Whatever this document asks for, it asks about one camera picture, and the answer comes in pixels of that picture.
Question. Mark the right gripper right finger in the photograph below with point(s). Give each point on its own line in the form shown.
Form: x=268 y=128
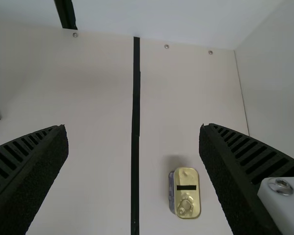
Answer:
x=235 y=171

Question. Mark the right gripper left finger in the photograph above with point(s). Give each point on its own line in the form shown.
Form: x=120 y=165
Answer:
x=27 y=171

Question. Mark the rectangular tin with gold lid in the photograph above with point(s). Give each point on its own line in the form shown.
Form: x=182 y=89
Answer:
x=187 y=195

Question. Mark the black strip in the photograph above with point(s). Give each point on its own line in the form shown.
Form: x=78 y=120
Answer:
x=135 y=122

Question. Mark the black post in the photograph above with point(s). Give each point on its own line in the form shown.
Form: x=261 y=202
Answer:
x=67 y=13

